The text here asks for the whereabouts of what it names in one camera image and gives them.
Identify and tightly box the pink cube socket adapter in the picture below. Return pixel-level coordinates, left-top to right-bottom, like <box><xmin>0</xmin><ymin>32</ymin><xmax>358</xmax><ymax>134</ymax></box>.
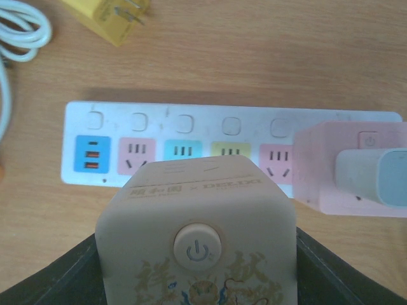
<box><xmin>293</xmin><ymin>121</ymin><xmax>406</xmax><ymax>218</ymax></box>

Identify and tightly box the white usb charger with cable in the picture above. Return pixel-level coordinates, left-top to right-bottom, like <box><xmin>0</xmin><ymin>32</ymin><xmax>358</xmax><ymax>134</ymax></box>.
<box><xmin>335</xmin><ymin>147</ymin><xmax>406</xmax><ymax>208</ymax></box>

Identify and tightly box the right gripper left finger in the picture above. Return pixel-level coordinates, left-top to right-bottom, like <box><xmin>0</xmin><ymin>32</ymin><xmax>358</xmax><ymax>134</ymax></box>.
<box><xmin>1</xmin><ymin>235</ymin><xmax>107</xmax><ymax>304</ymax></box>

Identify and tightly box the yellow cube socket adapter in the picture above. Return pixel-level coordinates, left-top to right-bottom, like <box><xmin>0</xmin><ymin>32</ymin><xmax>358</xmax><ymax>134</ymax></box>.
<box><xmin>62</xmin><ymin>0</ymin><xmax>150</xmax><ymax>46</ymax></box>

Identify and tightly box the orange strip white cable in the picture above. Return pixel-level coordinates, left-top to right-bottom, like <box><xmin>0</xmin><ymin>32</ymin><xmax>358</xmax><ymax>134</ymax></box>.
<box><xmin>0</xmin><ymin>0</ymin><xmax>53</xmax><ymax>144</ymax></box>

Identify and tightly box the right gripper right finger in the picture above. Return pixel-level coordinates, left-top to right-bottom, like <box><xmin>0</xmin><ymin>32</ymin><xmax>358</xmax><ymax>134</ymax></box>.
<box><xmin>296</xmin><ymin>228</ymin><xmax>406</xmax><ymax>304</ymax></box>

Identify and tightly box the beige cube socket adapter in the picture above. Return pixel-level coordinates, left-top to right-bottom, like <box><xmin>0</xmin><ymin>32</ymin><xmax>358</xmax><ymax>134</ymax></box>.
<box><xmin>95</xmin><ymin>155</ymin><xmax>298</xmax><ymax>304</ymax></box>

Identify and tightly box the long white power strip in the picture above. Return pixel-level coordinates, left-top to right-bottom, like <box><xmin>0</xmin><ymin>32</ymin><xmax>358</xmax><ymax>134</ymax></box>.
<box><xmin>61</xmin><ymin>101</ymin><xmax>401</xmax><ymax>196</ymax></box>

